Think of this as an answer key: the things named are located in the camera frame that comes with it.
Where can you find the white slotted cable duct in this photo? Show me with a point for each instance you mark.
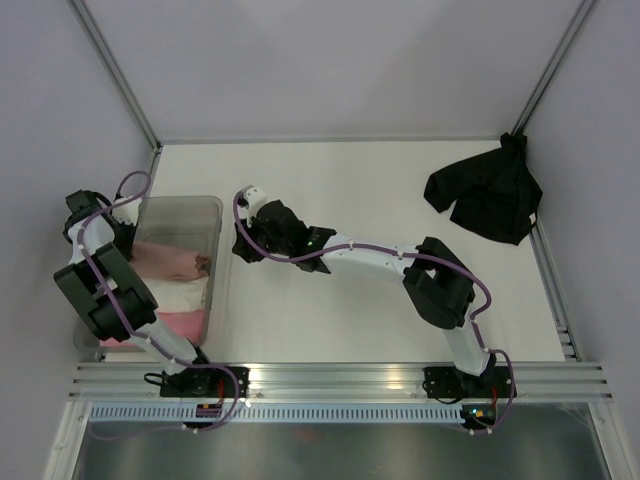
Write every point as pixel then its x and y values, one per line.
pixel 293 413

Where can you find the aluminium frame rail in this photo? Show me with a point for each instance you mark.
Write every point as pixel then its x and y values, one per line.
pixel 546 382

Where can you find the clear plastic bin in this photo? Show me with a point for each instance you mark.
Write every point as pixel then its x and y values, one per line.
pixel 190 222

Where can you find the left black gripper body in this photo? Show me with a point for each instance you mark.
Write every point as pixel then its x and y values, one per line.
pixel 124 237

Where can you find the rolled white t-shirt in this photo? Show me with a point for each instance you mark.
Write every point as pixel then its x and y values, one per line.
pixel 178 296

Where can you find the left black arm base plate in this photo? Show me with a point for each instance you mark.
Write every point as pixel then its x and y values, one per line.
pixel 205 383

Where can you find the rolled bright pink t-shirt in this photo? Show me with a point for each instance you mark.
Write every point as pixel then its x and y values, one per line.
pixel 189 325

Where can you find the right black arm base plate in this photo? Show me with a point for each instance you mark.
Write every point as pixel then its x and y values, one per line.
pixel 448 383

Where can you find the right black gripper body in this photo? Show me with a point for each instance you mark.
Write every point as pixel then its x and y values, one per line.
pixel 260 238

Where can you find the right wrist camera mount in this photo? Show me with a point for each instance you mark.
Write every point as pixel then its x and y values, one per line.
pixel 251 200

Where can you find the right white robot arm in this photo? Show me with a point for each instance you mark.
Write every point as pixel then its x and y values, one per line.
pixel 442 290

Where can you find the dusty pink t-shirt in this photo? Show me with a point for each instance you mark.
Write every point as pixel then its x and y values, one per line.
pixel 163 262

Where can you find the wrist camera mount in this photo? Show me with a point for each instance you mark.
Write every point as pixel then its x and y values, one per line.
pixel 127 214
pixel 251 200

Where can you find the black t-shirt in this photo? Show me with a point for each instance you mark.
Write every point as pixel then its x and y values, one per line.
pixel 492 194

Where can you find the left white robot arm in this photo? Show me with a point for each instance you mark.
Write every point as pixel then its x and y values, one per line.
pixel 102 287

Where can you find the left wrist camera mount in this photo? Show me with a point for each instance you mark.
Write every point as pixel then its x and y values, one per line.
pixel 127 214

